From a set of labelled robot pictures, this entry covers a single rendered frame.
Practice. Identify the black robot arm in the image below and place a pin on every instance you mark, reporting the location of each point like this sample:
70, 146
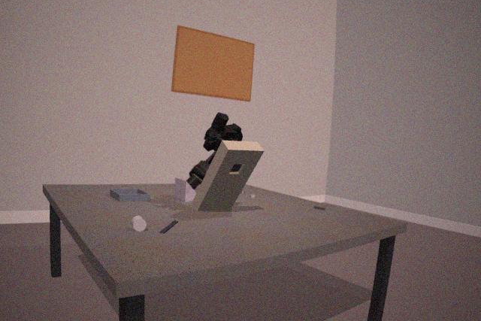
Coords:
218, 126

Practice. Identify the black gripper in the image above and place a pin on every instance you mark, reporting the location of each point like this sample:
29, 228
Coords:
227, 134

